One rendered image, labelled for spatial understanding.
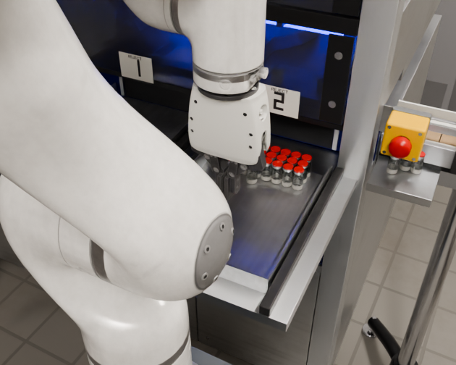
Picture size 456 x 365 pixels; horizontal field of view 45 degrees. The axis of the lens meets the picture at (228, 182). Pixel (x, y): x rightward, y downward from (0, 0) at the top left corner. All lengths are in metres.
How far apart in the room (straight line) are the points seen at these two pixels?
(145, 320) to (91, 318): 0.05
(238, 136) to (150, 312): 0.24
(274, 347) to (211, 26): 1.20
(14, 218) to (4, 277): 1.75
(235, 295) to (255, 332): 0.74
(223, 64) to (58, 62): 0.31
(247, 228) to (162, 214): 0.59
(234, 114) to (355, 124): 0.46
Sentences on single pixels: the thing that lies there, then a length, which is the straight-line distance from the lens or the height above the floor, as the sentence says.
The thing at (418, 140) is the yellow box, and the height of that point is 1.01.
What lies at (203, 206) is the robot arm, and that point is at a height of 1.28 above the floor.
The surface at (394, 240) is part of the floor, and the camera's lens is 2.35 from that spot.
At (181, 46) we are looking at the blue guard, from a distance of 1.17.
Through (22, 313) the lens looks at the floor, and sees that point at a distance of 2.13.
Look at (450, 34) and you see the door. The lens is 2.94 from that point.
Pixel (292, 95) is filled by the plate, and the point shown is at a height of 1.04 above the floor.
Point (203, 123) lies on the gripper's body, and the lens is 0.69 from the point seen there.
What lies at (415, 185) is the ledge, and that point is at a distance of 1.17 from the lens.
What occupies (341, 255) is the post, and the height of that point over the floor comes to 0.66.
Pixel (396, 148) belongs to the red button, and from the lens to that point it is 1.05.
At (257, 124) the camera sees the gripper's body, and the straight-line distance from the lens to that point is 0.66.
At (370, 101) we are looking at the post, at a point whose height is 1.06.
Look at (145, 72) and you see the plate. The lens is 1.25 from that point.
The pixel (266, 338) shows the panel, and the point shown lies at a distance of 1.64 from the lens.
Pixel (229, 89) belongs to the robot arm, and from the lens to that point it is 0.63.
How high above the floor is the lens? 1.57
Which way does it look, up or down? 38 degrees down
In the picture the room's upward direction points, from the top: straight up
